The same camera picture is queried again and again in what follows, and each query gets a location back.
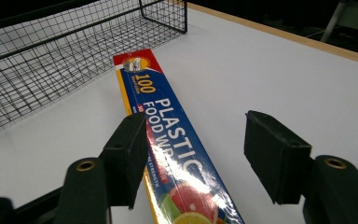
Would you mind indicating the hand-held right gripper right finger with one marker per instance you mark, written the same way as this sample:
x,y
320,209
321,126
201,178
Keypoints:
x,y
279,155

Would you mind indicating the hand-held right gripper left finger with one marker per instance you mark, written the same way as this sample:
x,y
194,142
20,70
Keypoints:
x,y
118,165

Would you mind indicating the blue plastic wrap box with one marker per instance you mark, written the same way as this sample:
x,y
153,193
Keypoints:
x,y
174,130

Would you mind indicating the grey metal stand leg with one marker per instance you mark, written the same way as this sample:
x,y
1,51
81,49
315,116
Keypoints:
x,y
332,21

